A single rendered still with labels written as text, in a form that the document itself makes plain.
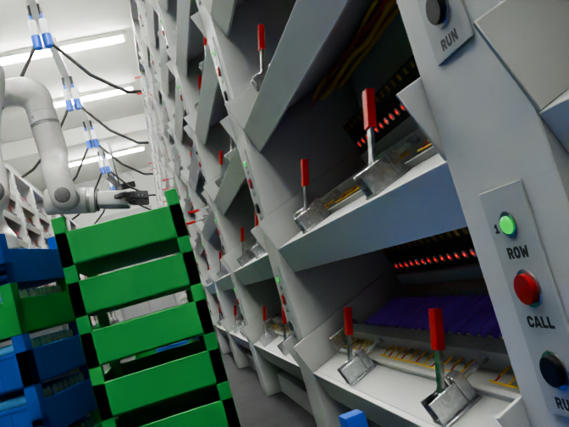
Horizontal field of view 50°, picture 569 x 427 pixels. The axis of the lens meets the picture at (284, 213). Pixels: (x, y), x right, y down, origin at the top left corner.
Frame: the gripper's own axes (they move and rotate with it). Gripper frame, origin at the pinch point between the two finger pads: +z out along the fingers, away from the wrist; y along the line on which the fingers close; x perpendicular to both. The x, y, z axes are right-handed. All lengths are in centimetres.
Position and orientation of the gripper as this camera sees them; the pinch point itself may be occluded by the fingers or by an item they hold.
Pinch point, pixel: (146, 197)
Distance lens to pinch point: 207.0
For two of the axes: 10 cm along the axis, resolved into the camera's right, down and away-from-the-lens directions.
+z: 9.8, -0.5, 1.9
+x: -0.7, -9.9, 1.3
